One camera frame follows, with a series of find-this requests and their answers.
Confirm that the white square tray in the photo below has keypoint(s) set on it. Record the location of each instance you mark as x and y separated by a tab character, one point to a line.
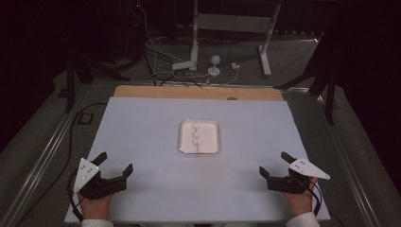
209	138

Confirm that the white plug adapter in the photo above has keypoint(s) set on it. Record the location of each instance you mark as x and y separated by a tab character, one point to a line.
235	66

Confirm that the white marshmallow piece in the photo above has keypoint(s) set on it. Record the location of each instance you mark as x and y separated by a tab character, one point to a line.
195	136
197	143
195	127

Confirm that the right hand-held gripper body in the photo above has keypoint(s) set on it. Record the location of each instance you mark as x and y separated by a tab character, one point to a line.
288	184

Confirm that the person's right hand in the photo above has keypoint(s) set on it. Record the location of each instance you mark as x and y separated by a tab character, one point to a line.
301	203

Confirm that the metal floor rail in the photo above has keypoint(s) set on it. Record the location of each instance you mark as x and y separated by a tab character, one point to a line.
346	164
47	148

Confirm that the white table cover sheet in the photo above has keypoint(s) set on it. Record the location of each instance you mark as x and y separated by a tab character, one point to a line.
151	164

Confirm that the black tripod stand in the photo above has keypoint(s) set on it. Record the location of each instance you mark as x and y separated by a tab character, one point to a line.
70	85
329	101

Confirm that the white metal stand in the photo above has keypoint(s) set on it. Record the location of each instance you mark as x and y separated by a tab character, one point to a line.
231	22

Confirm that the small white round lamp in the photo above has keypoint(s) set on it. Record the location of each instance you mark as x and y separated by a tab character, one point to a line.
215	63

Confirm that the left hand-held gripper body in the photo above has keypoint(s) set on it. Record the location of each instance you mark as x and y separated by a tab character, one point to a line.
105	185

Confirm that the person's left hand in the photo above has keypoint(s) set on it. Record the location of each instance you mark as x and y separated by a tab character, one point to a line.
94	208

